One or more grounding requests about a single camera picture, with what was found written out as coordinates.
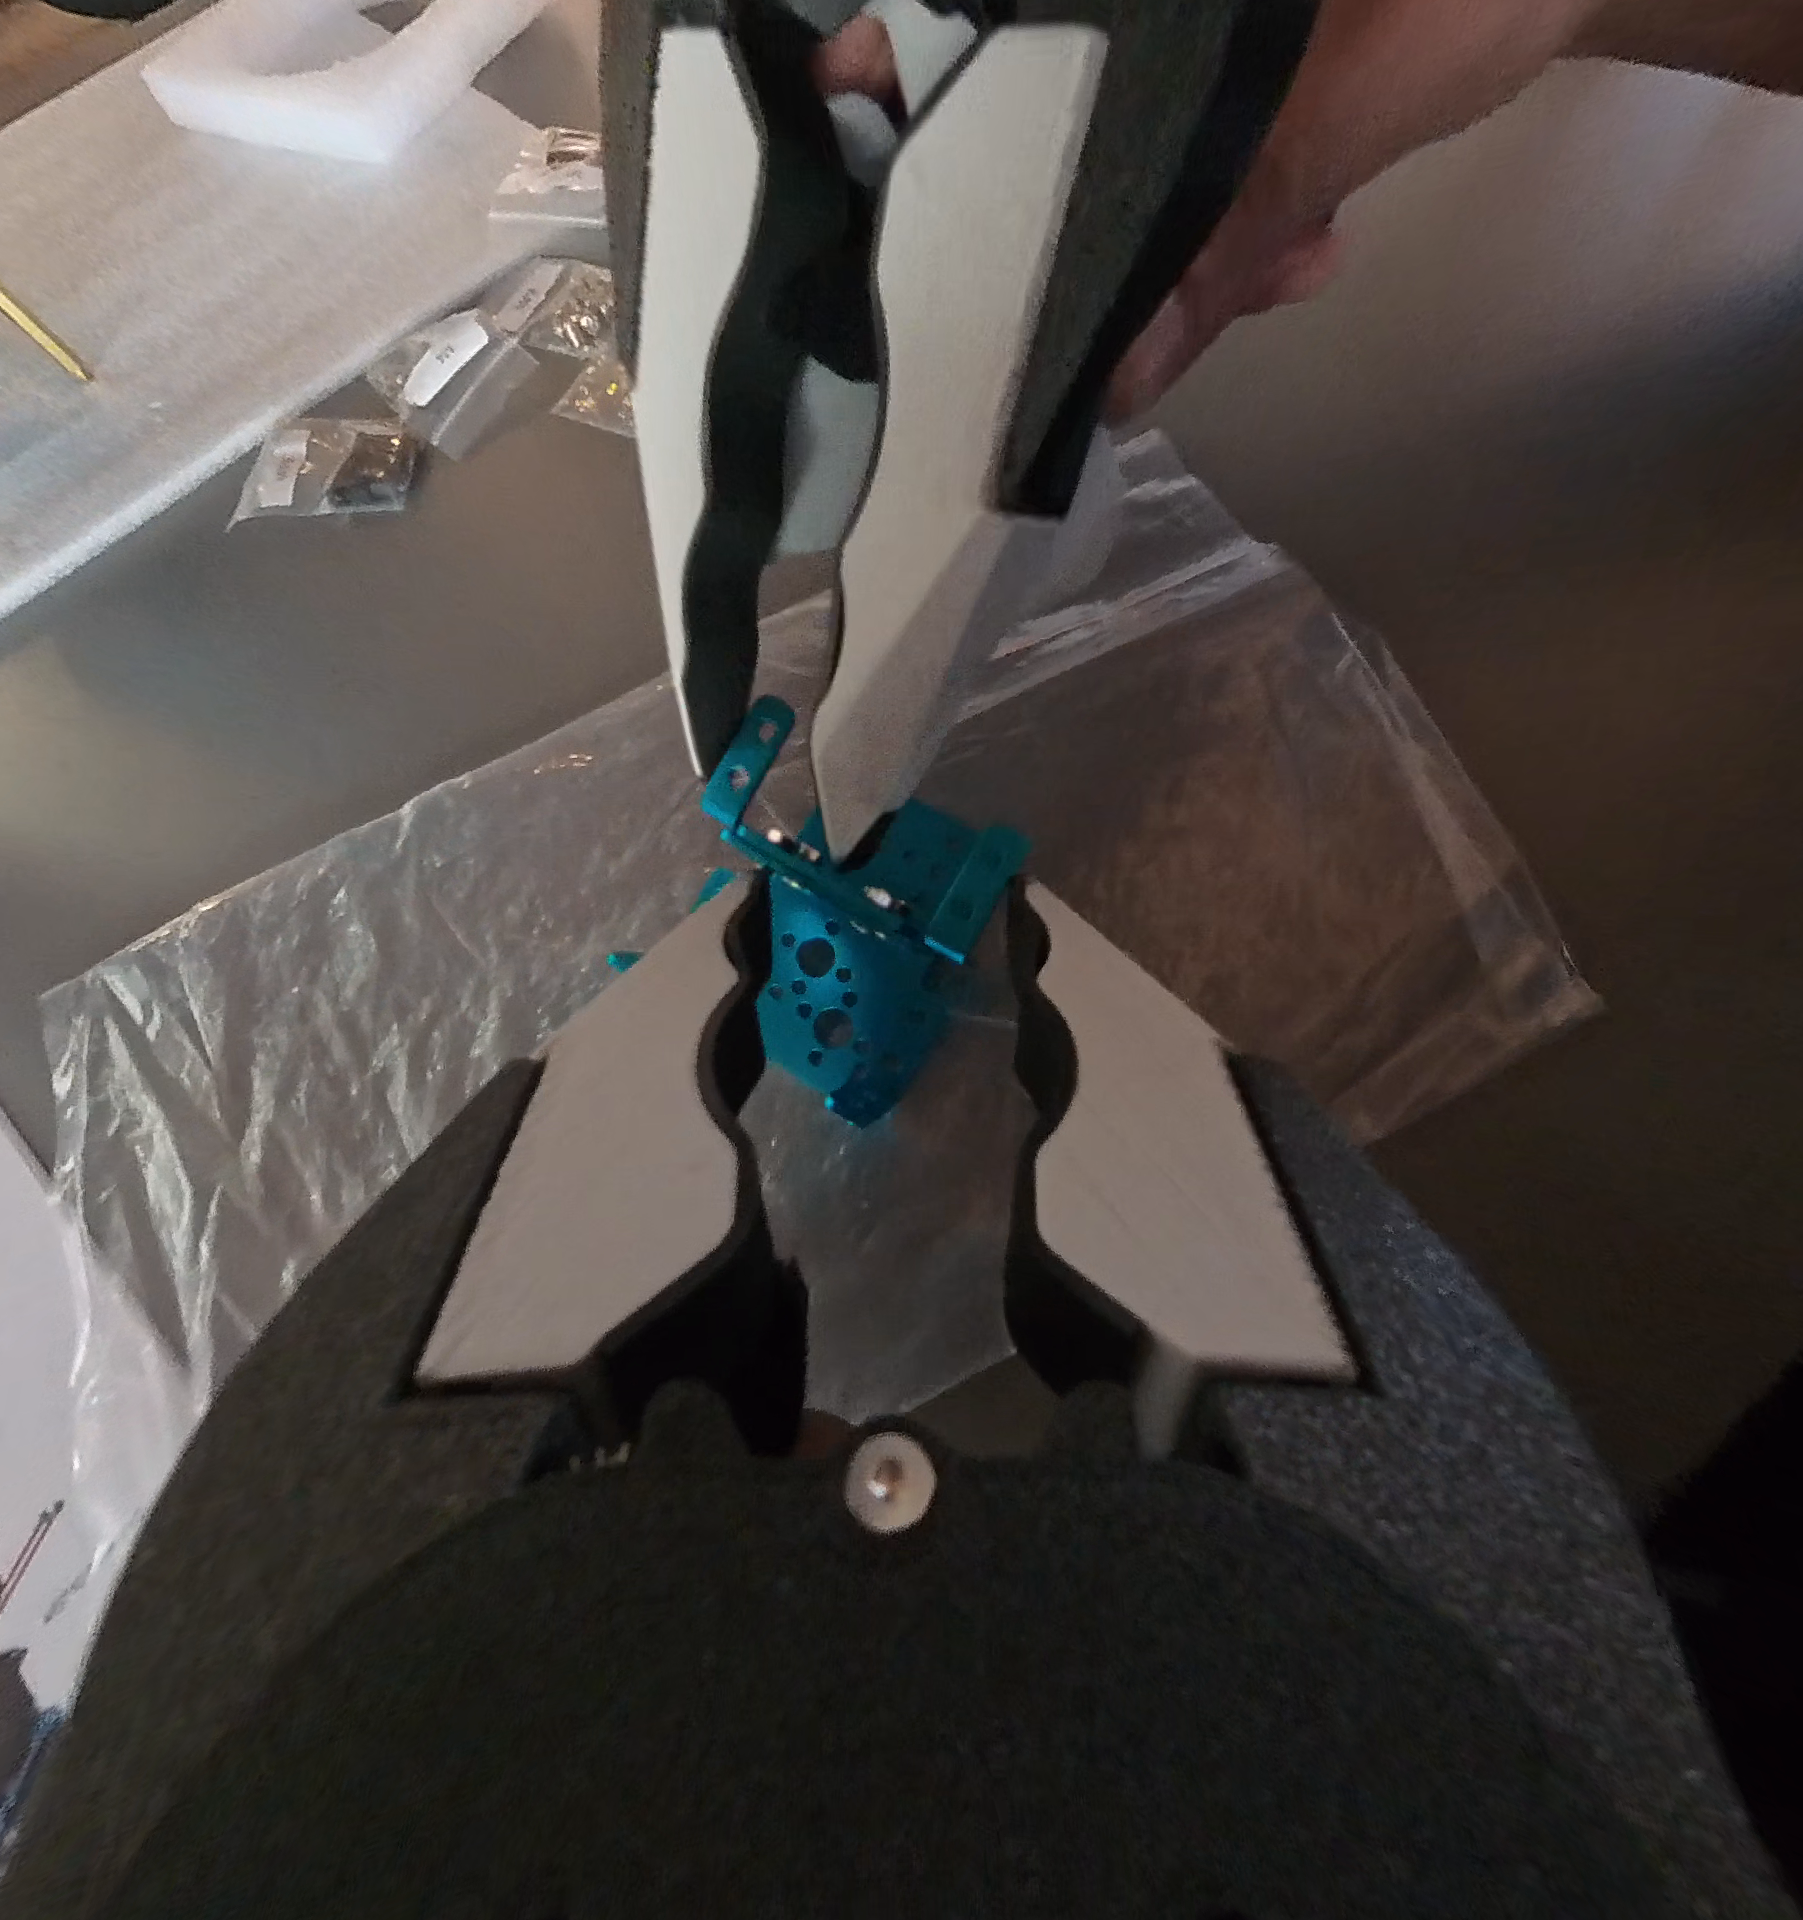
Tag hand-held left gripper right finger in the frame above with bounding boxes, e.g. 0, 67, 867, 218
996, 876, 1365, 1382

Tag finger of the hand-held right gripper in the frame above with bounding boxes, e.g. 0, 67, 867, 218
810, 26, 1129, 870
635, 21, 773, 778

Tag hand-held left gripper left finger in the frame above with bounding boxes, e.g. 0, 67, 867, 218
419, 882, 775, 1389

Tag blue metal bracket assembly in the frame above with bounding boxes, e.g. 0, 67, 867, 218
608, 698, 1031, 1129

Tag person's right hand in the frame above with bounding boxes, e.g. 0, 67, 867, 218
1107, 0, 1459, 430

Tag clear plastic bag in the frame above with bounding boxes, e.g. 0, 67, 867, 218
37, 428, 1607, 1443

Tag pile of small screw bags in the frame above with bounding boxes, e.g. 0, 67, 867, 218
227, 126, 644, 529

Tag white foam strip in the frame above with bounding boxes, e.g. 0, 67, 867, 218
141, 0, 554, 168

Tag white foam sheet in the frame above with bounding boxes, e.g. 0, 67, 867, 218
0, 0, 648, 663

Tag open instruction manual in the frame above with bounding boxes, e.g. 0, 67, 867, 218
0, 1032, 200, 1895

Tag brass rod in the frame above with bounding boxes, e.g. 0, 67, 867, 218
0, 244, 96, 387

